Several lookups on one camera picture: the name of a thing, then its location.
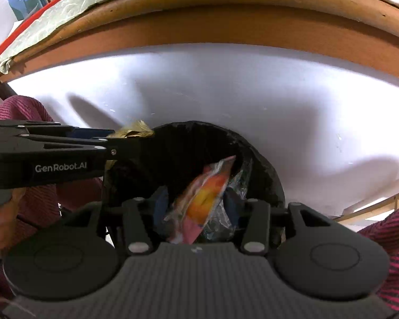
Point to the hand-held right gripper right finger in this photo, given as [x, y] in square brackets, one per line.
[231, 207]

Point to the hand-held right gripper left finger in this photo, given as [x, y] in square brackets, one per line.
[160, 207]

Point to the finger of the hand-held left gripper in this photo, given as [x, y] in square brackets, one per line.
[69, 143]
[36, 128]

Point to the pink candy packet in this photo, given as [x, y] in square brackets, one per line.
[199, 202]

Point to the black lined trash bin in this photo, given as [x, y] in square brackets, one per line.
[186, 146]

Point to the small yellow-green foil wrapper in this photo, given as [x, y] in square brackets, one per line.
[136, 129]

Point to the person's left hand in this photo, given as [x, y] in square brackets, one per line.
[3, 226]

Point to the light wooden slat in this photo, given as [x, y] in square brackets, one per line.
[375, 206]

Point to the pink striped pants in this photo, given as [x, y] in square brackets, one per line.
[392, 239]

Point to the red bed rail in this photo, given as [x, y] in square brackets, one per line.
[23, 28]

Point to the wooden bed frame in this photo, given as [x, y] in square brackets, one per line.
[219, 23]

